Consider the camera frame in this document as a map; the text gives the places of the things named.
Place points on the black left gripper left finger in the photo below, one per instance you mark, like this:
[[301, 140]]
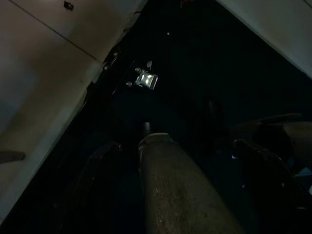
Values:
[[95, 175]]

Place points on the shiny metal bracket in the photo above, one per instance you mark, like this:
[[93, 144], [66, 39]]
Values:
[[146, 79]]

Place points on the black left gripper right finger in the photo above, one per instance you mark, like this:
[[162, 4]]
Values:
[[268, 185]]

